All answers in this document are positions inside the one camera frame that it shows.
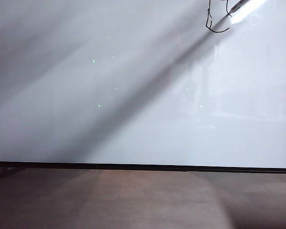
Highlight white whiteboard with black frame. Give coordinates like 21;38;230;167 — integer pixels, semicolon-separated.
0;0;286;175

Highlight white marker pen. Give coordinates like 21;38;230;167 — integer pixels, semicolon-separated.
229;0;253;13

